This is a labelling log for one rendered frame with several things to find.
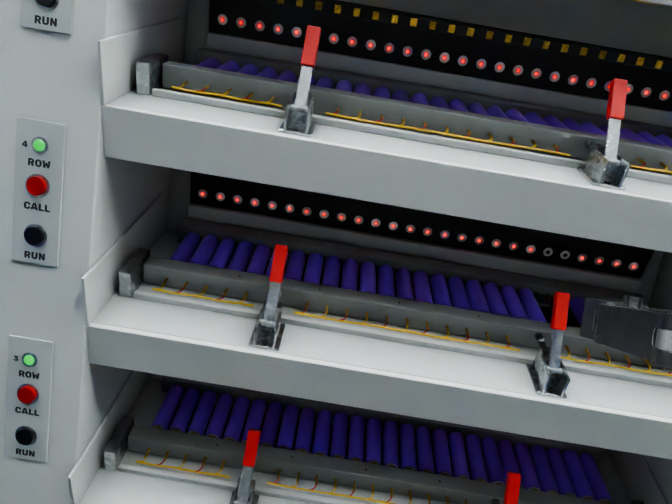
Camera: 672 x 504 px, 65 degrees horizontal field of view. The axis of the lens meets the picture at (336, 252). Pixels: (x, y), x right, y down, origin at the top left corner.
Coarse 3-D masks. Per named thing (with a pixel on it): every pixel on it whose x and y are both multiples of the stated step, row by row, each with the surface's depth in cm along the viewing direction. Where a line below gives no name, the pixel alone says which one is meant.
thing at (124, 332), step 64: (128, 256) 54; (448, 256) 63; (128, 320) 49; (192, 320) 50; (320, 320) 53; (256, 384) 49; (320, 384) 49; (384, 384) 48; (448, 384) 48; (512, 384) 49; (576, 384) 51; (640, 384) 52; (640, 448) 50
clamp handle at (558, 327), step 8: (560, 296) 49; (568, 296) 50; (560, 304) 49; (568, 304) 49; (552, 312) 50; (560, 312) 49; (552, 320) 50; (560, 320) 49; (552, 328) 49; (560, 328) 49; (552, 336) 49; (560, 336) 49; (552, 344) 49; (560, 344) 49; (552, 352) 49; (560, 352) 49; (552, 360) 49
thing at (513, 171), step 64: (256, 0) 57; (320, 0) 56; (128, 64) 47; (256, 64) 57; (320, 64) 59; (384, 64) 59; (448, 64) 59; (512, 64) 58; (576, 64) 58; (640, 64) 57; (128, 128) 44; (192, 128) 44; (256, 128) 44; (320, 128) 47; (384, 128) 48; (448, 128) 49; (512, 128) 50; (576, 128) 54; (640, 128) 58; (320, 192) 46; (384, 192) 45; (448, 192) 45; (512, 192) 45; (576, 192) 44; (640, 192) 45
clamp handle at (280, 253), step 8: (280, 248) 49; (280, 256) 49; (272, 264) 49; (280, 264) 49; (272, 272) 49; (280, 272) 49; (272, 280) 49; (280, 280) 49; (272, 288) 49; (272, 296) 49; (272, 304) 49; (272, 312) 49; (272, 320) 49
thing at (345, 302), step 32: (160, 288) 52; (192, 288) 54; (224, 288) 54; (256, 288) 53; (288, 288) 53; (320, 288) 54; (384, 320) 54; (416, 320) 54; (448, 320) 54; (480, 320) 53; (512, 320) 54; (576, 352) 54; (608, 352) 54
